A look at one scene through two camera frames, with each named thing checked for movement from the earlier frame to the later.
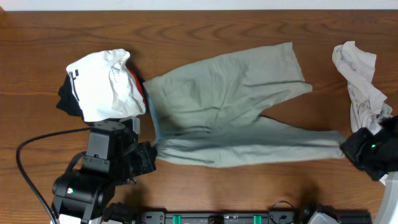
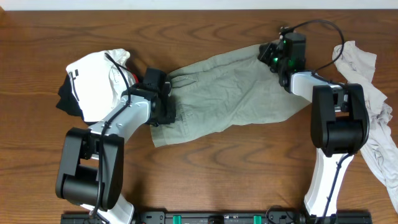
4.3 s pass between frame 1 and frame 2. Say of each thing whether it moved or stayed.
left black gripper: moved
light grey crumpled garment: stayed
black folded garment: stayed
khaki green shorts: moved
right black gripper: moved
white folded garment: stayed
